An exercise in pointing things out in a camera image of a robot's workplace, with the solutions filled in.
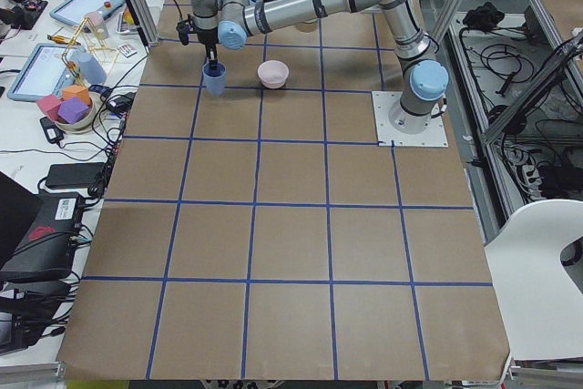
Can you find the magenta foam block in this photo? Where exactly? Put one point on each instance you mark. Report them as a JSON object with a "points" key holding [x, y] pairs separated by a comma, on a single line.
{"points": [[49, 106]]}

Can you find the blue framed tablet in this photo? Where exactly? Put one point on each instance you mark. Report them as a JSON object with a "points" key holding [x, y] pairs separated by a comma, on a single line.
{"points": [[43, 74], [72, 12]]}

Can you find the black power adapter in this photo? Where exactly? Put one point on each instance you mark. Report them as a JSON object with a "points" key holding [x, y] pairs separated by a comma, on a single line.
{"points": [[73, 176]]}

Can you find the purple foam block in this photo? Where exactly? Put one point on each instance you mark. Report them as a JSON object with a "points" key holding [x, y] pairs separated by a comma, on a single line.
{"points": [[73, 110]]}

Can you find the blue cup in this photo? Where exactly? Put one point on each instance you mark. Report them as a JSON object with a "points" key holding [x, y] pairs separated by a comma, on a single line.
{"points": [[214, 78]]}

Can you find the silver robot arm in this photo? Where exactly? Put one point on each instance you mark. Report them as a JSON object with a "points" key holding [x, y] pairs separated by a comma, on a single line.
{"points": [[230, 23]]}

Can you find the pink bowl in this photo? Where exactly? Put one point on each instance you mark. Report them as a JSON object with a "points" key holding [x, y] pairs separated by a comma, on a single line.
{"points": [[273, 74]]}

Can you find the orange foam block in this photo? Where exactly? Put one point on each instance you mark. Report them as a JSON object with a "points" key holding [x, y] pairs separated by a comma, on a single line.
{"points": [[78, 91]]}

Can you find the white chair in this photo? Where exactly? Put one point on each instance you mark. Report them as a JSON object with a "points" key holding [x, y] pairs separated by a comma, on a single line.
{"points": [[541, 306]]}

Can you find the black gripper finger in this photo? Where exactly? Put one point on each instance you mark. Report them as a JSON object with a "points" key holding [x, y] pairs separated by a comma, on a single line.
{"points": [[213, 63]]}

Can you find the blue cylinder block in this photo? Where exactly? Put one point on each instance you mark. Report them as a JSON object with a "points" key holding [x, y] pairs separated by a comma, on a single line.
{"points": [[91, 70]]}

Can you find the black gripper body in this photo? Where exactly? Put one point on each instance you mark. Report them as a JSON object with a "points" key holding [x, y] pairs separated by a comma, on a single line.
{"points": [[209, 37]]}

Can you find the beige bowl with blocks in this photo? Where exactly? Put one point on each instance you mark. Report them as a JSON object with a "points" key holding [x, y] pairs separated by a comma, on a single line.
{"points": [[81, 126]]}

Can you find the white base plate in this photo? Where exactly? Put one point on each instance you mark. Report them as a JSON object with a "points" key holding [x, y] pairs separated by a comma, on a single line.
{"points": [[396, 128]]}

